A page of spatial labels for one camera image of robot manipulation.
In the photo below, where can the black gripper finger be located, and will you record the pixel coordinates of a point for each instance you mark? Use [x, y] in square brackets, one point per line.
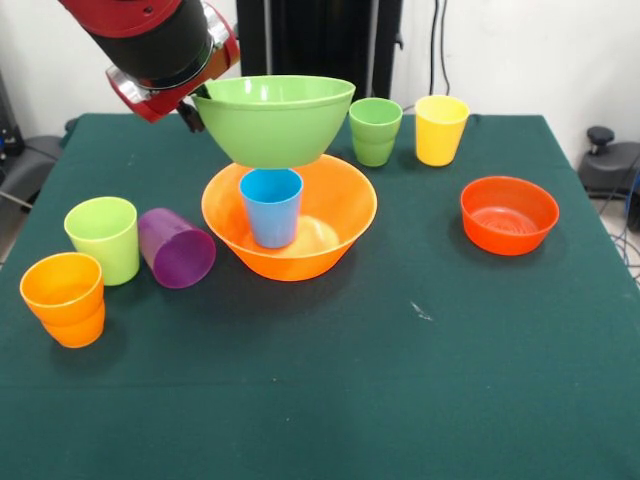
[203, 92]
[192, 117]

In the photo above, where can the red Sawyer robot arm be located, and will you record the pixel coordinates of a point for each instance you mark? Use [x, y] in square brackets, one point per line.
[150, 40]

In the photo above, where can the dark green tablecloth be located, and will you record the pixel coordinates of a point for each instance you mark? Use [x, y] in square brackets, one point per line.
[300, 350]

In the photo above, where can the yellow cup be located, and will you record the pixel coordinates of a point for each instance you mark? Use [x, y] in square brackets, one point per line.
[440, 145]

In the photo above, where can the large green bowl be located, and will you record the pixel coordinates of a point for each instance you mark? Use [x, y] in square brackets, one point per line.
[270, 135]

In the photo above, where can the blue cup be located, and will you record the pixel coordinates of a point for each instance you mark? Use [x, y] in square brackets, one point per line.
[272, 220]

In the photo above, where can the grey black device base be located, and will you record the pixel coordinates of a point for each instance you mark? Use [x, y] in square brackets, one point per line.
[610, 170]
[30, 160]

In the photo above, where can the black equipment box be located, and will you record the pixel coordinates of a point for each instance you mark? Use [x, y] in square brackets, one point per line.
[7, 125]

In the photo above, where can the lime green cup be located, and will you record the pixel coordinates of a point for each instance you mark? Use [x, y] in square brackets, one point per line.
[110, 255]

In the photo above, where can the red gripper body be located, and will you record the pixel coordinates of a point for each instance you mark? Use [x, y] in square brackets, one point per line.
[220, 62]

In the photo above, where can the large orange bowl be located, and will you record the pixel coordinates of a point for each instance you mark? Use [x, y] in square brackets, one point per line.
[340, 225]

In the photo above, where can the purple cup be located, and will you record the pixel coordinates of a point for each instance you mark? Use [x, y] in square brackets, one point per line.
[180, 260]

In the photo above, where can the orange cup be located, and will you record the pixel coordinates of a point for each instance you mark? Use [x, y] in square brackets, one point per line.
[55, 280]
[75, 335]

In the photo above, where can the red bowl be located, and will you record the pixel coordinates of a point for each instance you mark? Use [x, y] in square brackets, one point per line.
[510, 240]

